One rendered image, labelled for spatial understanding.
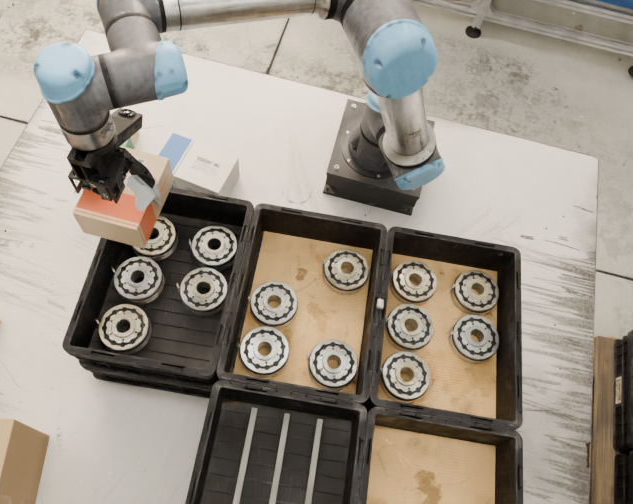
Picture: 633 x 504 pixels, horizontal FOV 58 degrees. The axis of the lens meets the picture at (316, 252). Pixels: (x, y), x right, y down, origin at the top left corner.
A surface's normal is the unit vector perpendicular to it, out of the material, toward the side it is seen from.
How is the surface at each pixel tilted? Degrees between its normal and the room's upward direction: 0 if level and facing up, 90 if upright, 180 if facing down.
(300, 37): 0
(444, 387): 0
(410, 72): 85
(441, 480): 0
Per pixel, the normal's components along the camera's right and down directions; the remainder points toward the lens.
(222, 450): 0.08, -0.44
